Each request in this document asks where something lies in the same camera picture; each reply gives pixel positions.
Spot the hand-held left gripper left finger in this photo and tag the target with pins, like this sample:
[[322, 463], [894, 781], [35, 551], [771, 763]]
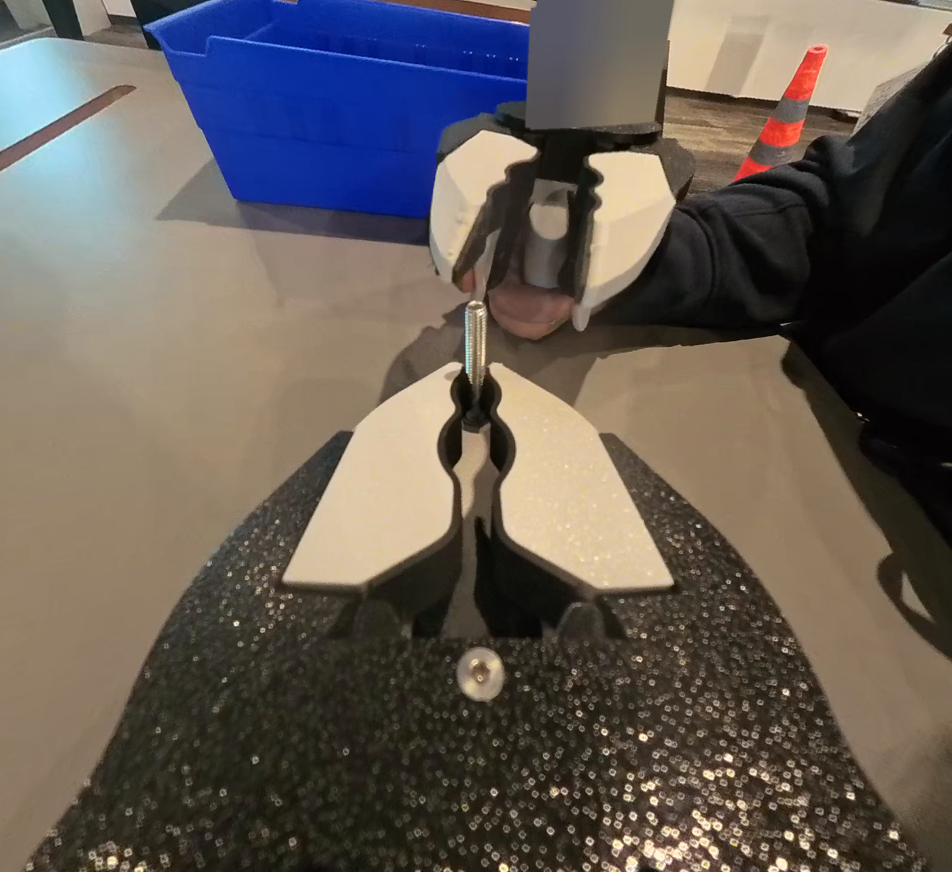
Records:
[[379, 507]]

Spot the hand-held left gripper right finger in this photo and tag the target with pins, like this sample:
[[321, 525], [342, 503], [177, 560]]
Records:
[[580, 507]]

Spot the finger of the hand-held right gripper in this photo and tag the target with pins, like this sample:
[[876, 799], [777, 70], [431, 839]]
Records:
[[465, 195], [632, 217]]

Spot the silver bolt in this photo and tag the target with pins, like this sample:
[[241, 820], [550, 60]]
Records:
[[476, 344]]

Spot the blue plastic bin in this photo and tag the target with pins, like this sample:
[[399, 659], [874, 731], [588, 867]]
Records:
[[297, 128]]

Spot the person's right hand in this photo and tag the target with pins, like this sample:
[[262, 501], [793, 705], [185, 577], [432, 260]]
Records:
[[532, 314]]

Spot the orange traffic cone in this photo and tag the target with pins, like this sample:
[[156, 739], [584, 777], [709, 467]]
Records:
[[788, 113]]

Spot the person's torso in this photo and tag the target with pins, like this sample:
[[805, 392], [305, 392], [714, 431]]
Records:
[[892, 425]]

